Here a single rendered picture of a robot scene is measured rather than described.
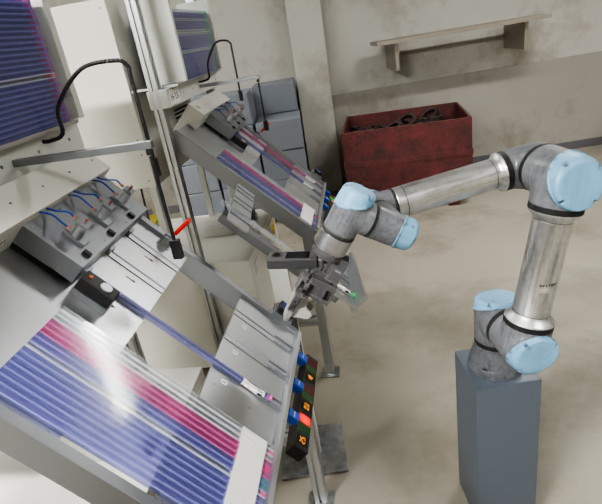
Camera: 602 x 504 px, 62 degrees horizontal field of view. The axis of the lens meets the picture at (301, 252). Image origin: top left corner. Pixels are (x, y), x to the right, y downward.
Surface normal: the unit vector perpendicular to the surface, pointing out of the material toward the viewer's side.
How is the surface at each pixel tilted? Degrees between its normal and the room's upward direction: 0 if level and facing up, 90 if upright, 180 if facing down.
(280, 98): 90
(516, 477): 90
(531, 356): 97
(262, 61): 90
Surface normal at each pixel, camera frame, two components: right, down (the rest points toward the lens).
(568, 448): -0.15, -0.90
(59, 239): 0.63, -0.68
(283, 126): 0.00, 0.40
